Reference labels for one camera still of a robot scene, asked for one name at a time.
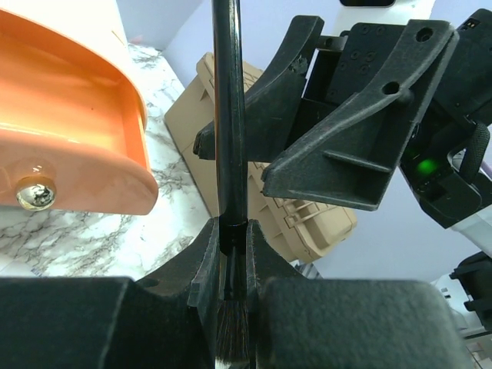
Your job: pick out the black makeup brush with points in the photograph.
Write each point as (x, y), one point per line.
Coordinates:
(232, 180)

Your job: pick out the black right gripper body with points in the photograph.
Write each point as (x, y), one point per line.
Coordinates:
(442, 158)

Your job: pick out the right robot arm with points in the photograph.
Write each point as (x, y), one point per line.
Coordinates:
(473, 238)

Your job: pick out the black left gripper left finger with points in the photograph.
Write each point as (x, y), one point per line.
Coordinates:
(165, 320)

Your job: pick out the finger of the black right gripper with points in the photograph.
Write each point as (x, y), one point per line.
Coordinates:
(381, 88)
(272, 102)

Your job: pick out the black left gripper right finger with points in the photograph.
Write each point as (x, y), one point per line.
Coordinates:
(297, 322)

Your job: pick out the cream round drawer organizer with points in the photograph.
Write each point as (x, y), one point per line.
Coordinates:
(91, 22)

